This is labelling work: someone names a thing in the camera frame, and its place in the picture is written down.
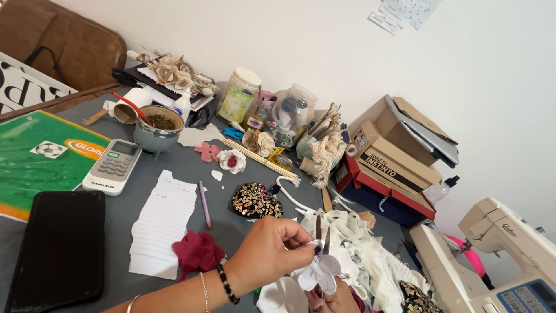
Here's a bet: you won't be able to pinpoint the pink object behind sewing machine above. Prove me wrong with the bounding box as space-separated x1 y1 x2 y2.
442 234 487 279

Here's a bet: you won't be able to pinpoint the thin silver chain bracelet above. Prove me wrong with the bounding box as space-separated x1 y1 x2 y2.
199 272 210 313

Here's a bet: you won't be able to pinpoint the black gold sequin heart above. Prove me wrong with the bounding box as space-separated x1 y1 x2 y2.
231 182 284 219

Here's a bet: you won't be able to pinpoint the green folder with football print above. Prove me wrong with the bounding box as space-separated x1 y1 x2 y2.
0 110 112 223

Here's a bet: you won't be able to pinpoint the black gold sequin fabric piece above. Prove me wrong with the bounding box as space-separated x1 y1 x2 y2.
399 280 443 313

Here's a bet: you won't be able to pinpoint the white remote control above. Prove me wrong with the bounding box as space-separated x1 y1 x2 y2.
81 138 143 196

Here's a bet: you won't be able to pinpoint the white fabric flower cutout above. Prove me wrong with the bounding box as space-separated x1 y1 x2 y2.
292 240 342 296

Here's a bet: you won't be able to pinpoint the pile of white fabric scraps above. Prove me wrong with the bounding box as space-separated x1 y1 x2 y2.
255 208 431 313

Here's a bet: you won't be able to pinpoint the black bead bracelet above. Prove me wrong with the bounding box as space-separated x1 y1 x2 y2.
216 259 241 305

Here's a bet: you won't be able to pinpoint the white sign with black letters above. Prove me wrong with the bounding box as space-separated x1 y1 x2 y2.
0 51 79 115

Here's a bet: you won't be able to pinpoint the red metal straw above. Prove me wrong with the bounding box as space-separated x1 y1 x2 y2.
110 91 153 127

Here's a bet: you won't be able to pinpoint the bundle of wooden sticks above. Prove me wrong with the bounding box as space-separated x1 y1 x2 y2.
222 138 300 180

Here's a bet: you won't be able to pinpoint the wooden ruler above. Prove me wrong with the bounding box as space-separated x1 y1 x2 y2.
321 186 334 214

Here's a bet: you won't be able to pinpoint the cream twine bundle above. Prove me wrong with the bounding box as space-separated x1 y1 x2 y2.
297 102 348 190

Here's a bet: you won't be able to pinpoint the blue handled scissors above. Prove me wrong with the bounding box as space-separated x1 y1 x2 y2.
220 127 245 141

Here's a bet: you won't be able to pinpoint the torn lined paper sheet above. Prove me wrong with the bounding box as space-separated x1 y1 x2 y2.
129 169 198 281

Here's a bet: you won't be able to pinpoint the grey-blue mate cup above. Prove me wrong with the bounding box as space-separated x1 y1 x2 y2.
133 105 185 155

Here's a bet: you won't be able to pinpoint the pink pencil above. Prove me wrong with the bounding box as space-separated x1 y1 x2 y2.
198 180 213 229

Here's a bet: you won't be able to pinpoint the brown leather chair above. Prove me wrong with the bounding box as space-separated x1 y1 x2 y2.
0 0 128 93

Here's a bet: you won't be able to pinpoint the red and blue box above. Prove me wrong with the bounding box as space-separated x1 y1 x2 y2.
332 151 437 229

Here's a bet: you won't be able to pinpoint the pile of beige paper flowers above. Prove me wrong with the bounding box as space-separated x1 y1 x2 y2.
126 49 221 97

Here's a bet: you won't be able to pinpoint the clear jar of sewing bits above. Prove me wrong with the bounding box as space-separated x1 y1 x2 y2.
264 83 318 149

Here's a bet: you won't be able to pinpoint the clear bottle with black cap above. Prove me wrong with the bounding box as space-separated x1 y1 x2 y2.
423 175 460 206

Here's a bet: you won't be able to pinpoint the dark red fabric piece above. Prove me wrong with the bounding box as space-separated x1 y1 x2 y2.
172 230 226 282

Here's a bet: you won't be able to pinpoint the flat wooden strip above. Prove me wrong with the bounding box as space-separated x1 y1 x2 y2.
82 108 109 127

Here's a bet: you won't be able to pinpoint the beige fabric flower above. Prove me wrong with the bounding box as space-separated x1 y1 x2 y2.
242 129 277 158

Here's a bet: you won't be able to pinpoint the paper notes on wall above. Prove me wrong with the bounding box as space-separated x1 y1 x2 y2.
367 0 444 36

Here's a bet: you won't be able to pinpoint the silver scissors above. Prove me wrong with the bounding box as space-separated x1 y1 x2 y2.
314 214 333 305

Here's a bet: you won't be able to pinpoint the person's right hand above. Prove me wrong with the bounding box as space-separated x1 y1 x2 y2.
304 278 361 313

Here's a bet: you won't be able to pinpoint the plastic jar with white lid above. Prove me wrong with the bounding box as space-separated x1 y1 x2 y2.
217 66 263 125

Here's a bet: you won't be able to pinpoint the open cardboard box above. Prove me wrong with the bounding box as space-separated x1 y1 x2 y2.
375 95 460 169

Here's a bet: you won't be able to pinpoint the white flower with red centre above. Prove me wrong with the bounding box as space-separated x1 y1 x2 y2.
217 149 247 175

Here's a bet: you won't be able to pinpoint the white cord handle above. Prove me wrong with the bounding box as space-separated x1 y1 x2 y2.
275 176 319 216

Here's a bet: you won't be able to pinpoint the torn white paper piece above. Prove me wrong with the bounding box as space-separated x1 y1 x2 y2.
177 123 226 148

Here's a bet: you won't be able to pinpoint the beige fabric scrap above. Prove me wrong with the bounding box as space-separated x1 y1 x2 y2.
357 210 378 230

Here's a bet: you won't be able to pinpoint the yellow measuring tape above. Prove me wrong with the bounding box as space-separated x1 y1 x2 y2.
268 146 295 171

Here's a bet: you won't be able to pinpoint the white glue bottle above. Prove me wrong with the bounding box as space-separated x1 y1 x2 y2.
173 86 193 125

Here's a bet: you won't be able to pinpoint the pink felt flower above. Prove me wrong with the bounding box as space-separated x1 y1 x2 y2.
194 142 222 163

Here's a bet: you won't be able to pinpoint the person's left hand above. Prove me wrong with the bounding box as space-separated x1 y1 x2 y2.
226 216 323 301

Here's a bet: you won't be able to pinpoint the black tablet case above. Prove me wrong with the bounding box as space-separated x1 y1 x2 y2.
3 190 106 313

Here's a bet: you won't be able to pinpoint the small glass bottle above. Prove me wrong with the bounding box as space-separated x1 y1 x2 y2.
243 100 270 131

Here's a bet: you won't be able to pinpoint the cream sewing machine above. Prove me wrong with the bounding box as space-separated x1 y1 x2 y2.
408 196 556 313

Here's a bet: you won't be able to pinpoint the brown shoe box black stripe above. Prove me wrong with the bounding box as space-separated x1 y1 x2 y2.
351 119 444 194

